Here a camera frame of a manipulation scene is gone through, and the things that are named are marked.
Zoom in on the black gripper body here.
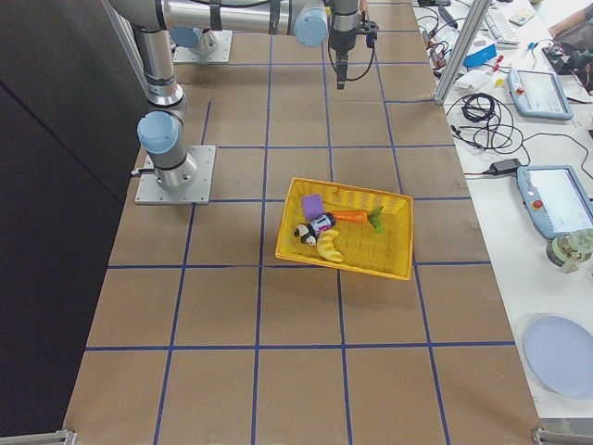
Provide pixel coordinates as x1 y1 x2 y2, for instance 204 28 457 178
328 28 358 66

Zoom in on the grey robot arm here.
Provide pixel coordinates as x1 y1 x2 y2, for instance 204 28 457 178
158 1 377 90
104 1 197 191

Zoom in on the blue box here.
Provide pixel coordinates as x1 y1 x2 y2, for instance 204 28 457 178
463 44 498 69

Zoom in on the purple foam block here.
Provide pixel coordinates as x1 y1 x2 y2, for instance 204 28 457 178
301 194 325 221

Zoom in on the orange toy carrot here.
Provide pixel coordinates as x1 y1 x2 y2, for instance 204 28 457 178
331 206 384 233

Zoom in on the small dark can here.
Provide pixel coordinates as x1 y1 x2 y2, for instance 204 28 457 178
308 212 335 237

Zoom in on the white keyboard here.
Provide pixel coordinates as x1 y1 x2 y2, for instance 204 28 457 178
484 8 520 48

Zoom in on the yellow plastic basket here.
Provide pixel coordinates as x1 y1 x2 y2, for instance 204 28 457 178
275 177 413 280

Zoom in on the toy penguin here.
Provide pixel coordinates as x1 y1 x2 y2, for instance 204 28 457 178
294 223 318 246

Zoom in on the toy croissant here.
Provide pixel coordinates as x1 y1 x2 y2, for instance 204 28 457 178
316 229 344 263

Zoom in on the black power adapter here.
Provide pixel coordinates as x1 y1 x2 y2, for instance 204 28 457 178
487 159 523 176

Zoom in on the upper teach pendant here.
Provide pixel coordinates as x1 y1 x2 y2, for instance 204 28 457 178
507 68 574 121

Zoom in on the teach pendant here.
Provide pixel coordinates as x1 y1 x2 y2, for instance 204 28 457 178
516 165 592 239
507 68 574 121

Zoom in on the lower teach pendant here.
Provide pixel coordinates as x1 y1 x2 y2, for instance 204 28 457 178
516 165 592 239

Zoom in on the glass jar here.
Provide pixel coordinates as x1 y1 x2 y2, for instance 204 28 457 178
546 229 592 273

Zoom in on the light blue plate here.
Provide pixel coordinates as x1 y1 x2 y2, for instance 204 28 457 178
524 316 592 400

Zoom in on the aluminium frame post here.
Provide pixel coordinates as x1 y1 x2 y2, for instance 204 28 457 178
433 0 490 105

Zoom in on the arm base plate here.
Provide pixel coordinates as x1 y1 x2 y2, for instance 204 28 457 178
134 146 217 205
173 31 233 65

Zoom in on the black cables bundle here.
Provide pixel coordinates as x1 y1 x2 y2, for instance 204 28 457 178
451 92 532 157

